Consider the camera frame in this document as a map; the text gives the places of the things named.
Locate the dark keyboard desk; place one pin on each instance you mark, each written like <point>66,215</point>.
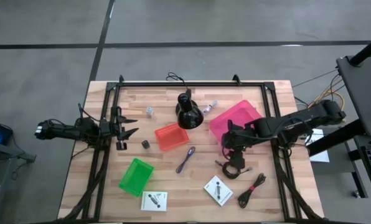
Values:
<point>364,186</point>

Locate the white paper sheet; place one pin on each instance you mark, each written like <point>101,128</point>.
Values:
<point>321,155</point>

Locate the grey desk top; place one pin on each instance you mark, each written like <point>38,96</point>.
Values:
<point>363,93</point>

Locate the white green product box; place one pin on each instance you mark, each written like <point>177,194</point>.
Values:
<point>218,191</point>

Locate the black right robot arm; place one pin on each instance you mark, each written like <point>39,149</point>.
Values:
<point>297,123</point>

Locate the green plastic basket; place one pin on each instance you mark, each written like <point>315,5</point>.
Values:
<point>135,177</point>

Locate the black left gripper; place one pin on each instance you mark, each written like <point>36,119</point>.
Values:
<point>115,129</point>

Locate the desk caster wheel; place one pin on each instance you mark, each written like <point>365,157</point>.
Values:
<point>356,194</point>

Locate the pink plastic bin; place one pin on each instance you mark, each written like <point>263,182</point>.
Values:
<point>235,116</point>

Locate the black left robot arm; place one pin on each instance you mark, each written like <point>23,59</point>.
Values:
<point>64,130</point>

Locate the black desk leg beam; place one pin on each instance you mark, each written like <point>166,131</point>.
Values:
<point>335,138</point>

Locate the black pole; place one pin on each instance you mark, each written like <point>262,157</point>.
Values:
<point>367,49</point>

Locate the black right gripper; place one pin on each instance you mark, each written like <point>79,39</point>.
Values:
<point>238,143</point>

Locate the black aluminium table frame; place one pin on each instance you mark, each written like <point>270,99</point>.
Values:
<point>188,84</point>

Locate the orange plastic basket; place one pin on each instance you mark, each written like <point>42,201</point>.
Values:
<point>171,137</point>

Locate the black cube adapter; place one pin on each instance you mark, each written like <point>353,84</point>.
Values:
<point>145,144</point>

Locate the grey equipment stand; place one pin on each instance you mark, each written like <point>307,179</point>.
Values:
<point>5,152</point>

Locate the black desk lamp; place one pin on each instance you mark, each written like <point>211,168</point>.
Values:
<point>188,118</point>

